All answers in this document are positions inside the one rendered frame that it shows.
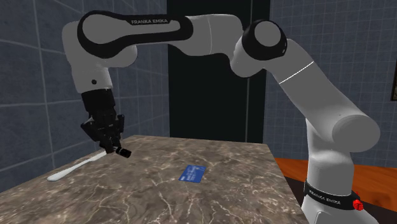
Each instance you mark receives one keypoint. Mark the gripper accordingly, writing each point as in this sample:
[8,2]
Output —
[100,108]

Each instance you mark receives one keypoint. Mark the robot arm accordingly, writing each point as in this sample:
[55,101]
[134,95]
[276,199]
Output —
[313,102]

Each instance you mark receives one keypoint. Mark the white utensil with black tip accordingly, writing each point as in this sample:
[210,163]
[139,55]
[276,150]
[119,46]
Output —
[77,166]

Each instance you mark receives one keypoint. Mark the blue card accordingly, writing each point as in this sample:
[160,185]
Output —
[192,173]

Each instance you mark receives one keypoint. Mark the dark door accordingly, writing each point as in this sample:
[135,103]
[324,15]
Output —
[211,102]

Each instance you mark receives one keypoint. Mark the orange wooden table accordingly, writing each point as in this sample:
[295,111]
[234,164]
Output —
[372,183]

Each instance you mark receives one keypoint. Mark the dark wall picture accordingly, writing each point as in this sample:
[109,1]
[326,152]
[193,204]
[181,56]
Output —
[394,83]

